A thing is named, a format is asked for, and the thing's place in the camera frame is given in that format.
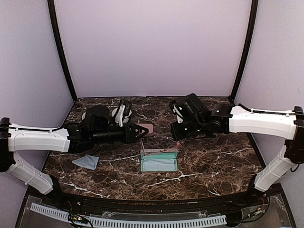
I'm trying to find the black frame right post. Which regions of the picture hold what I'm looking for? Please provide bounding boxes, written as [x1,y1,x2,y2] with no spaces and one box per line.
[228,0,259,103]

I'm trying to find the white bowl dark exterior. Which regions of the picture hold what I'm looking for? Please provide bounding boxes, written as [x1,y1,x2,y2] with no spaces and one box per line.
[111,107,133,124]

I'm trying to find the light blue cleaning cloth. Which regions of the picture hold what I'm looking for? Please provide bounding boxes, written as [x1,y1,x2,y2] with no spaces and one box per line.
[142,159,176,171]

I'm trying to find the white slotted cable duct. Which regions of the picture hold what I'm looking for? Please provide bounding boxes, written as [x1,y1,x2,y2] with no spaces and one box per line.
[30,203,227,228]

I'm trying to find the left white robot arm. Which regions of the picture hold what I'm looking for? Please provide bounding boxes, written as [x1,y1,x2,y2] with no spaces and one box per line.
[0,105,149,207]

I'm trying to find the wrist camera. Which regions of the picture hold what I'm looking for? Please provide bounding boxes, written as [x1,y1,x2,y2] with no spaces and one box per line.
[169,99,184,124]
[113,100,132,127]

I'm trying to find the small circuit board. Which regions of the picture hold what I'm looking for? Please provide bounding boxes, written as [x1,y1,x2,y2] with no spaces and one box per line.
[67,213,88,225]

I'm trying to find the grey case teal lining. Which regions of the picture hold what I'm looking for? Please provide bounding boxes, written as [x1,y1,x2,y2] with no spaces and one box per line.
[140,149,178,172]

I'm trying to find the black front table rail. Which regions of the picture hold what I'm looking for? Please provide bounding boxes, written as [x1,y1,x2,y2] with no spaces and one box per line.
[50,192,253,215]

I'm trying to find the black frame post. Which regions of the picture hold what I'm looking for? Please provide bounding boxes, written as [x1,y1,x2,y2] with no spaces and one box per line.
[47,0,78,102]
[228,0,259,103]

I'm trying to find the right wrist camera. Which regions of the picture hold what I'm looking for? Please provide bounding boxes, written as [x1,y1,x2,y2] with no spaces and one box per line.
[169,99,184,124]

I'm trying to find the pink glasses case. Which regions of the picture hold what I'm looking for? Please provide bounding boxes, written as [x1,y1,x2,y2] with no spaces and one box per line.
[138,123,154,137]

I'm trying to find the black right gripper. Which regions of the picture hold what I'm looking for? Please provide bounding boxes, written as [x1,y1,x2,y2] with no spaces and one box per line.
[170,119,206,141]

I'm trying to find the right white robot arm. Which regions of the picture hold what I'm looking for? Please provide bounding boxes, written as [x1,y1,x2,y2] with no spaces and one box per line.
[169,94,304,206]

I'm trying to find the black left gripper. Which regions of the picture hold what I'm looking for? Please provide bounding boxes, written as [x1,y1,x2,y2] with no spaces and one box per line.
[91,122,149,145]

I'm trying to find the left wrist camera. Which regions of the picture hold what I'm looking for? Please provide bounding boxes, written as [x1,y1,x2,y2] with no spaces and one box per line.
[113,100,132,127]

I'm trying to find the black frame left post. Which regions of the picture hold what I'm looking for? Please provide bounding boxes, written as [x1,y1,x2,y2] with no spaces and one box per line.
[47,0,78,102]

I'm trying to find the clear pink sunglasses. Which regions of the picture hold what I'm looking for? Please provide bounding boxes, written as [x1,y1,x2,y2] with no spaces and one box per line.
[139,134,186,156]

